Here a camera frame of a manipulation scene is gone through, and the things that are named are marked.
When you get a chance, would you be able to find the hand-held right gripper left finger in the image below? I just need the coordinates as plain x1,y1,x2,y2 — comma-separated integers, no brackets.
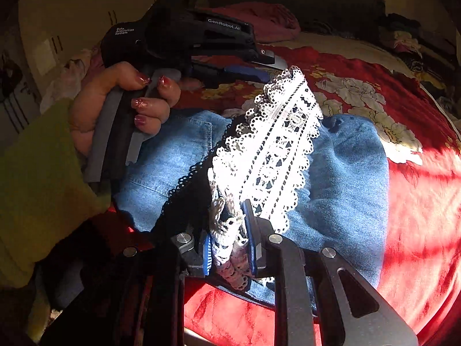
119,230,214,346

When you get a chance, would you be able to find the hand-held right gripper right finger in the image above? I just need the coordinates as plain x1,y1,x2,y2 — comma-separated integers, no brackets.
241,199,419,346

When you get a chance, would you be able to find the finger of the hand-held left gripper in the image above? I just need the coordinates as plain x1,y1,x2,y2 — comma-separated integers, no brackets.
256,45,289,72
191,62,271,89

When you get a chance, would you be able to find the blue denim pants lace trim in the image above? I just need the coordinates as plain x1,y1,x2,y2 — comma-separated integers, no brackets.
113,65,391,311

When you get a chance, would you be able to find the person's left forearm green sleeve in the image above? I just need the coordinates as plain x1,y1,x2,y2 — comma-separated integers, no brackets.
0,97,113,289

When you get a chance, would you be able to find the person's left hand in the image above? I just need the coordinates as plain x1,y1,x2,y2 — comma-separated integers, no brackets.
68,61,182,159

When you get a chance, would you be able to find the pink quilt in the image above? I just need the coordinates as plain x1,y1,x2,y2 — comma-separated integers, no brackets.
200,2,301,44

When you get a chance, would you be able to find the cream bed sheet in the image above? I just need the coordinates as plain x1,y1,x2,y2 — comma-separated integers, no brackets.
288,31,436,92

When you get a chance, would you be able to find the dark headboard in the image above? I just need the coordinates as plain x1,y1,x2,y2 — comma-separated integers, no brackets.
207,0,387,34

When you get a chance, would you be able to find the cream wardrobe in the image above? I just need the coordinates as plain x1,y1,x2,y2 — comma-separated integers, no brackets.
16,0,175,116

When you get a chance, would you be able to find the white floral cloth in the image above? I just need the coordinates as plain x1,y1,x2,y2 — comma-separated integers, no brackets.
39,48,95,113

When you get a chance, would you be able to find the pile of clothes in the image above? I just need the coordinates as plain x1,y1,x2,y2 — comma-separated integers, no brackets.
378,12,461,110

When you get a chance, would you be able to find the red floral blanket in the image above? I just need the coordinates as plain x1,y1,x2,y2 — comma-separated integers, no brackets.
94,43,461,346

